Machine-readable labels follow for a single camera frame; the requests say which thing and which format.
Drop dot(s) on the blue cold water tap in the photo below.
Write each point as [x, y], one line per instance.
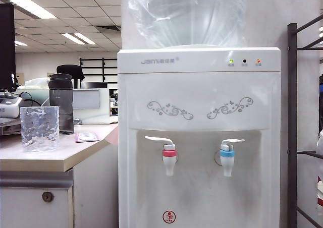
[227, 162]

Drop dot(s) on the small ceiling light panel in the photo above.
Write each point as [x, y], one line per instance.
[20, 43]

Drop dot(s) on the ceiling air vent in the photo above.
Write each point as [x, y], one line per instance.
[108, 29]

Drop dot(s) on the grey sports bottle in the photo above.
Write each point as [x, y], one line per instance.
[61, 99]

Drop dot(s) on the water jug in plastic bag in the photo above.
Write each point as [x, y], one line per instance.
[189, 16]

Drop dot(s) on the white bottle on rack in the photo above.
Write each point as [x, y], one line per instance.
[320, 144]

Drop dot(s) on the red hot water tap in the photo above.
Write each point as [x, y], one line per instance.
[169, 162]

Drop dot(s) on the white drawer cabinet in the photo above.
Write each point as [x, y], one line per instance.
[25, 213]

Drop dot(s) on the black and blue item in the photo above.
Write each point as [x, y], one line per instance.
[321, 91]

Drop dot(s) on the light wooden desk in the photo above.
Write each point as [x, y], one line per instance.
[50, 157]

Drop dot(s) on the grey document tray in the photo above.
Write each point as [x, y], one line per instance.
[10, 127]

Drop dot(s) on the pink booklet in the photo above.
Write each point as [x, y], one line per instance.
[87, 136]

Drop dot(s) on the black background shelf frame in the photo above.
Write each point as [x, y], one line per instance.
[103, 69]

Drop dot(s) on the black background monitor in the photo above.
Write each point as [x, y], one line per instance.
[93, 85]

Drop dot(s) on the white water dispenser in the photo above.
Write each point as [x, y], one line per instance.
[196, 91]

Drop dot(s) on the dark metal rack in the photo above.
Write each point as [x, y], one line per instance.
[292, 86]

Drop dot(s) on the large ceiling light panel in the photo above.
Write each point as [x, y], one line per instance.
[30, 7]

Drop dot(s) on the round cabinet lock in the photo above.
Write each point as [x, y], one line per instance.
[47, 196]

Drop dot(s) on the small dark desk object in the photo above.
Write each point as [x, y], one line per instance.
[77, 121]

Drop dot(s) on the black office chair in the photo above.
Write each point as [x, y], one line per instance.
[70, 70]

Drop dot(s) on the red and white package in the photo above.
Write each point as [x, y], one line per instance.
[320, 195]

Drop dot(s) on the black computer monitor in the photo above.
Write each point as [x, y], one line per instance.
[6, 49]

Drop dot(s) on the double ceiling light panel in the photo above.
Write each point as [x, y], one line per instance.
[75, 38]

